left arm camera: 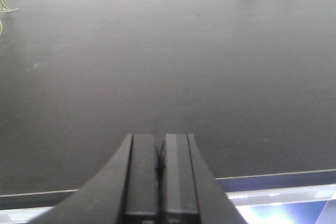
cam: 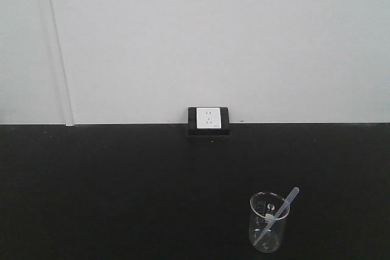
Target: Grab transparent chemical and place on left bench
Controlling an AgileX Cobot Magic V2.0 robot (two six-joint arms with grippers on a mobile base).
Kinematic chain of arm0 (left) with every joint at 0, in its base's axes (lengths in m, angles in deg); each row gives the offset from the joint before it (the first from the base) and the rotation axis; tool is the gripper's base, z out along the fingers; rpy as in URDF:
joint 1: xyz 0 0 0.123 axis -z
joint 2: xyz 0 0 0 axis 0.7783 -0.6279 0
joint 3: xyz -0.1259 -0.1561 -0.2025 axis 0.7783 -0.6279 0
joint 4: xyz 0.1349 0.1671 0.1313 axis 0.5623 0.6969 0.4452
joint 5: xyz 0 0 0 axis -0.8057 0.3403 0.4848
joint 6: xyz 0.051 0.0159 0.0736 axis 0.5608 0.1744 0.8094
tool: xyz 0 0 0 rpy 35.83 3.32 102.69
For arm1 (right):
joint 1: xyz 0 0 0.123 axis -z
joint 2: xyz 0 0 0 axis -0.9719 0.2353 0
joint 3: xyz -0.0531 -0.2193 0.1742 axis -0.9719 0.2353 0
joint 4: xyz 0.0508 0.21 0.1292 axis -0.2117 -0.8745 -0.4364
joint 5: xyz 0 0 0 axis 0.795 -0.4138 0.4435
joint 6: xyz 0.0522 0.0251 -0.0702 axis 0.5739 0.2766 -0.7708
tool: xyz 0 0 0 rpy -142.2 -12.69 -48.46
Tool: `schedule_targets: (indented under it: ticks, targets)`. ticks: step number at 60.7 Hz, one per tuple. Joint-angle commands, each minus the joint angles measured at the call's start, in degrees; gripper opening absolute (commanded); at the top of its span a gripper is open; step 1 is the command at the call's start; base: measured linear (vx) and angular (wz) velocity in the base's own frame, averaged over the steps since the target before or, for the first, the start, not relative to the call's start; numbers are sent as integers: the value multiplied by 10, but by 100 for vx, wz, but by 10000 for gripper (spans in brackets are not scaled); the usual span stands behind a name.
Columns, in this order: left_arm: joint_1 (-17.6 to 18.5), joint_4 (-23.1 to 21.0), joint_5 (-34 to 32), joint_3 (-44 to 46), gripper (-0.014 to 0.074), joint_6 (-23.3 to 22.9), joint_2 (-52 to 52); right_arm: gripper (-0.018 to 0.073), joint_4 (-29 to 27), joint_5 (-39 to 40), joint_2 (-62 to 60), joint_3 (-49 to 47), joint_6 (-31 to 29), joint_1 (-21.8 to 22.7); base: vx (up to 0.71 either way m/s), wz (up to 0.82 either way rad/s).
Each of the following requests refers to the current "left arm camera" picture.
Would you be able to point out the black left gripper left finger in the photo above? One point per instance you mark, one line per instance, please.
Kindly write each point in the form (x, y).
(125, 190)

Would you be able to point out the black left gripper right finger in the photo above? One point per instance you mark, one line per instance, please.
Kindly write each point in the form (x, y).
(189, 190)

